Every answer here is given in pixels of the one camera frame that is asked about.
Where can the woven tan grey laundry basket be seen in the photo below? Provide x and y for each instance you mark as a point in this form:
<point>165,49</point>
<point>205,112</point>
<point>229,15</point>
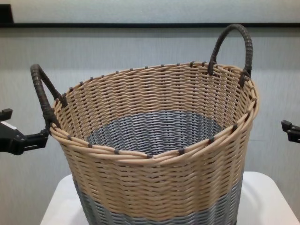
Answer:
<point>152,187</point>

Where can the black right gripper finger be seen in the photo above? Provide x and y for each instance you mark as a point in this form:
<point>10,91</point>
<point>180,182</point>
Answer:
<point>294,136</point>
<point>287,124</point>

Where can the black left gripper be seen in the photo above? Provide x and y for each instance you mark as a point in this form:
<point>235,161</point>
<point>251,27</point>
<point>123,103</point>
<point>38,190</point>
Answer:
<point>11,143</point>

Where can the white stand with rounded corners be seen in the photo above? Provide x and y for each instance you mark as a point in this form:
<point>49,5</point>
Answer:
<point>269,199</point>

